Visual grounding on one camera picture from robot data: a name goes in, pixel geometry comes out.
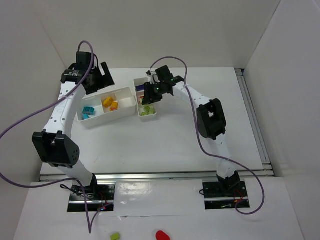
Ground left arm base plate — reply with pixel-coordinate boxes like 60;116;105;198
60;184;116;213

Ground teal arched lego brick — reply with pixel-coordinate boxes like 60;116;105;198
82;106;95;116

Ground teal long lego brick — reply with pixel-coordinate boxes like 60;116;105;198
83;114;90;120

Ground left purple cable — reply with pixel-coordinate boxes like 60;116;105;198
0;40;97;234

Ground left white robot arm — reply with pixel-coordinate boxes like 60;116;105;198
32;51;114;196

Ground lime lego foreground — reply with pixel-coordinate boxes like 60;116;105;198
110;232;121;240

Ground yellow oval lego piece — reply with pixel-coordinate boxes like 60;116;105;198
109;106;118;112

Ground left white compartment tray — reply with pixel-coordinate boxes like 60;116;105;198
76;87;137;129

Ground centre white compartment tray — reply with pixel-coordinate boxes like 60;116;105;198
133;77;157;122

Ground white compartment tray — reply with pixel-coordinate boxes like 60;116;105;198
76;87;137;129
133;77;157;122

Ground lime lego brick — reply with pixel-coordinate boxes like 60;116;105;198
139;105;156;117

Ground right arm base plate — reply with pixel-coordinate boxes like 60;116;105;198
199;181;250;210

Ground purple lego brick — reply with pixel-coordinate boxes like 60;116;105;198
135;85;145;92

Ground front aluminium rail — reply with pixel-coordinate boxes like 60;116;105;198
39;169;275;182

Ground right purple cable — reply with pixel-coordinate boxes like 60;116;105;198
149;56;266;215

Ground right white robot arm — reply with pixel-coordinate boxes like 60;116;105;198
142;65;240;194

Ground red oval lego foreground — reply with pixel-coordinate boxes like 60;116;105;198
155;230;171;240

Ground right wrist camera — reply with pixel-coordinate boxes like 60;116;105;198
146;70;160;84

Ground purple cable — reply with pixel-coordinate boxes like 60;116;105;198
149;56;266;215
0;40;97;234

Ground yellow square lego brick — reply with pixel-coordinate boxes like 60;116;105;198
102;97;114;108

